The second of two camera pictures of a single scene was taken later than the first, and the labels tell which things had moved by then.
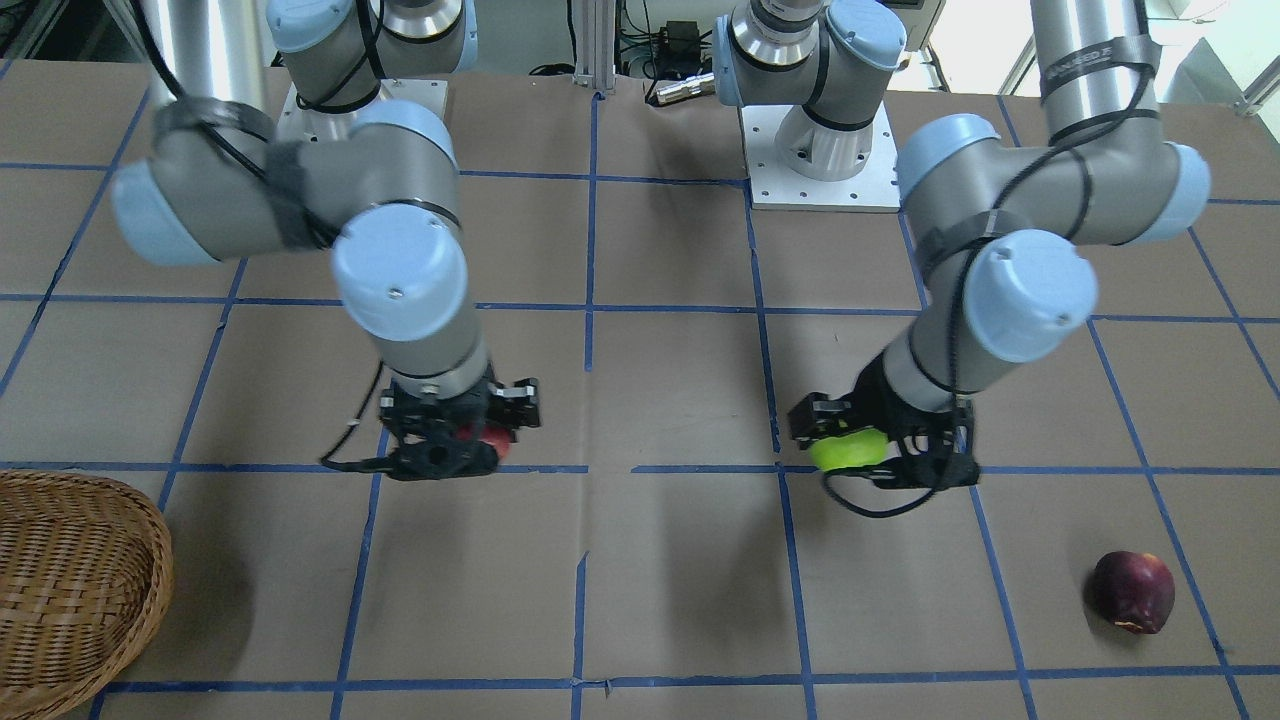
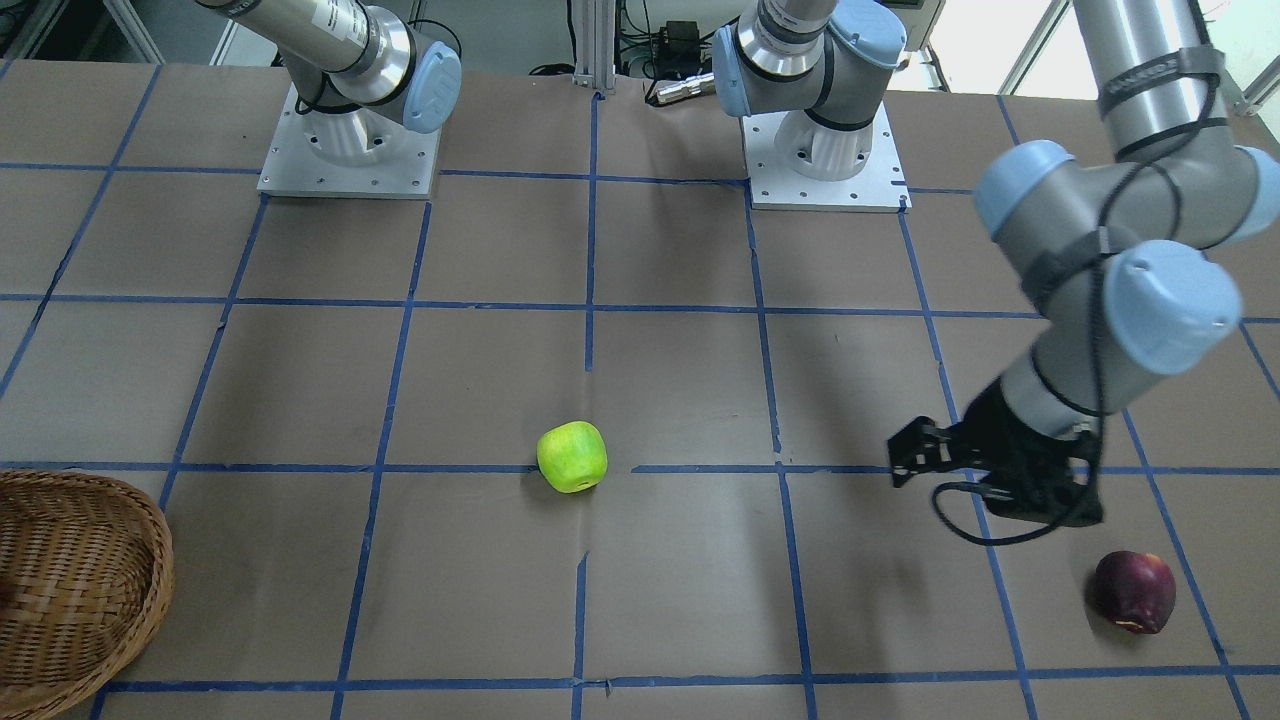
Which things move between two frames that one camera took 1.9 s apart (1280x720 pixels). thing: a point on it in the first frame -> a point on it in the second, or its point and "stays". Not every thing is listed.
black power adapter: (678, 52) stays
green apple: (866, 446) -> (572, 457)
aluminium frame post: (595, 59) stays
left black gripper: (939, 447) -> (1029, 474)
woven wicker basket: (86, 573) stays
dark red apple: (1135, 590) stays
